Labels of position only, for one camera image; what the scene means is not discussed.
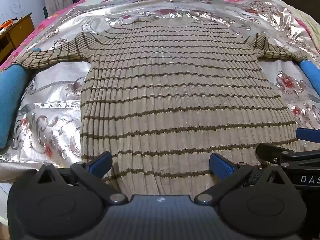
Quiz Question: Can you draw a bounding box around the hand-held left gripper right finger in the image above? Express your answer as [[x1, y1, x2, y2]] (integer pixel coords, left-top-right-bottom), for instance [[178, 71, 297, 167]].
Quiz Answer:
[[194, 152, 288, 204]]

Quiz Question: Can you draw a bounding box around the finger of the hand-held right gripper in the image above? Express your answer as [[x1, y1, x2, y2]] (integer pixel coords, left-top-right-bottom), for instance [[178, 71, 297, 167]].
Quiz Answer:
[[296, 127, 320, 143], [255, 143, 297, 168]]

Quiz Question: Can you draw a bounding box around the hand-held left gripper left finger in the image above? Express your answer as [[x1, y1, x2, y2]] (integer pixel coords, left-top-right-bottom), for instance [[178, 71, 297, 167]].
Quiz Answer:
[[36, 151, 129, 204]]

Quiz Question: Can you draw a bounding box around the beige striped ribbed sweater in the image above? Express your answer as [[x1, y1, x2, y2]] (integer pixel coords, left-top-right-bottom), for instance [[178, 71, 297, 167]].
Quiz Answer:
[[16, 17, 304, 197]]

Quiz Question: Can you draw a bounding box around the blue foam pad right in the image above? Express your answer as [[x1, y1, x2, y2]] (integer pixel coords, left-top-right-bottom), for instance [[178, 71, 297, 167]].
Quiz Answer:
[[299, 60, 320, 90]]

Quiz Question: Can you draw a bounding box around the blue foam pad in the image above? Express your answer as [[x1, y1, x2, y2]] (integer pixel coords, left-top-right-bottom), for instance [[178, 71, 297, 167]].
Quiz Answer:
[[299, 60, 320, 90], [0, 64, 28, 149]]

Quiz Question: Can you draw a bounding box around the silver floral bedspread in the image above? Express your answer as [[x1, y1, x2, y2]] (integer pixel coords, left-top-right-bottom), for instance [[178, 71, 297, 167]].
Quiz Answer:
[[0, 0, 320, 180]]

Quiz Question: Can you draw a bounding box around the blue foam pad left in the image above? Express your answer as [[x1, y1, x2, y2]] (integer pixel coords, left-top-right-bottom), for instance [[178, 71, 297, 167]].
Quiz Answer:
[[0, 64, 28, 149]]

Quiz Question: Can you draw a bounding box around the wooden side cabinet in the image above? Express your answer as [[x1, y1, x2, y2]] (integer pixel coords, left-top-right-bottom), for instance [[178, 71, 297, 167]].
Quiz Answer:
[[0, 12, 35, 64]]

